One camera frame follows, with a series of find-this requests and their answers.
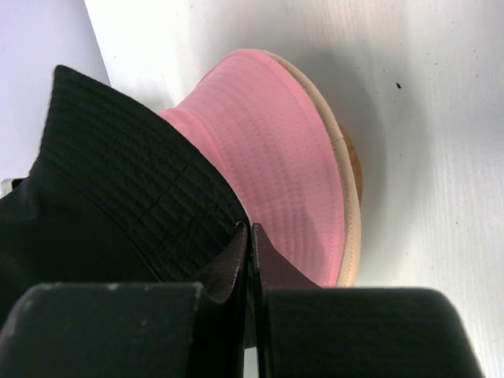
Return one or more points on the wooden hat stand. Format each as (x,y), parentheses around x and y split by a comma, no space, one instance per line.
(355,163)

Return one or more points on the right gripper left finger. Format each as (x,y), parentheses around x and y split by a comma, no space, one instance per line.
(222,310)

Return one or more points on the black bucket hat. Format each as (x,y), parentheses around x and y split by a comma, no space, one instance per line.
(115,195)

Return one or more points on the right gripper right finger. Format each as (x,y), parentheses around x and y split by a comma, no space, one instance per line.
(290,314)

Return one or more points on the beige bucket hat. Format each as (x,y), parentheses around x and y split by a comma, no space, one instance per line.
(348,269)

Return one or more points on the pink bucket hat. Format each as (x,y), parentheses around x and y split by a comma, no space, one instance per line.
(256,124)

